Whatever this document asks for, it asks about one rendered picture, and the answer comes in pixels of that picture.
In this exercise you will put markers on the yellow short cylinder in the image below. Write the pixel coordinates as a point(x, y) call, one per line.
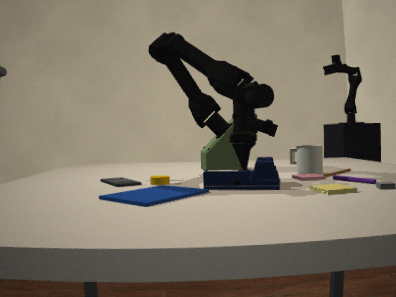
point(160, 180)

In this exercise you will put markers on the yellow square pad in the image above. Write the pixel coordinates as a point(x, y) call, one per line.
point(330, 189)

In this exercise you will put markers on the blue flat panel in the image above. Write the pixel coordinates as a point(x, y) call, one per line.
point(153, 195)

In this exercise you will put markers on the blue phone faceplate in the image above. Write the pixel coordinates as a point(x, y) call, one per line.
point(239, 180)

